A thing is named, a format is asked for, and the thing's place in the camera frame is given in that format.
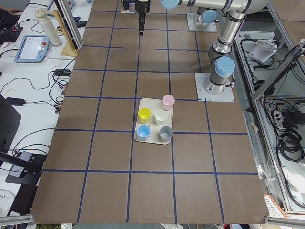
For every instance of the aluminium frame post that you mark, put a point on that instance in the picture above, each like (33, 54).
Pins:
(70, 24)

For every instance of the cream white plastic cup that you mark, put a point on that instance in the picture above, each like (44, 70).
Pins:
(160, 117)

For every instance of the blue teach pendant tablet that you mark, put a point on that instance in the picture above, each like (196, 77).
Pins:
(33, 49)

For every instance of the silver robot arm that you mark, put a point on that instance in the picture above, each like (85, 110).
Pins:
(222, 65)
(204, 16)

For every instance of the black monitor stand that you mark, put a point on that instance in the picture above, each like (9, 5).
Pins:
(26, 167)

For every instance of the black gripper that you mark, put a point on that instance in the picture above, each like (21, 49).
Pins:
(142, 6)

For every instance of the beige plastic tray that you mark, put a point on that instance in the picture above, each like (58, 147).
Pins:
(154, 137)

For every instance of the white cylindrical bottle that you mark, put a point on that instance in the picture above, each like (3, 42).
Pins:
(48, 27)

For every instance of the grey plastic cup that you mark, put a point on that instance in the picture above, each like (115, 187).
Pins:
(166, 133)

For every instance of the crumpled white paper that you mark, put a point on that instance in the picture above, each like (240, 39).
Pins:
(263, 50)

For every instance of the blue plastic cup on tray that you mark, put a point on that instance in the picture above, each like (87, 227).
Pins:
(143, 132)

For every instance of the black power adapter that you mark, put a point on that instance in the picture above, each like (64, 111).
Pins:
(16, 101)

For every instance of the yellow plastic cup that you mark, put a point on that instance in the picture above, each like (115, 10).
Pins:
(144, 115)

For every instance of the wooden mug tree stand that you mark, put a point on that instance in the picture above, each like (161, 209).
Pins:
(69, 49)

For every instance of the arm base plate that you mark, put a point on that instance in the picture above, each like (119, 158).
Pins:
(192, 27)
(207, 91)

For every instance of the pink plastic cup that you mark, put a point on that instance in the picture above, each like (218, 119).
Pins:
(168, 102)

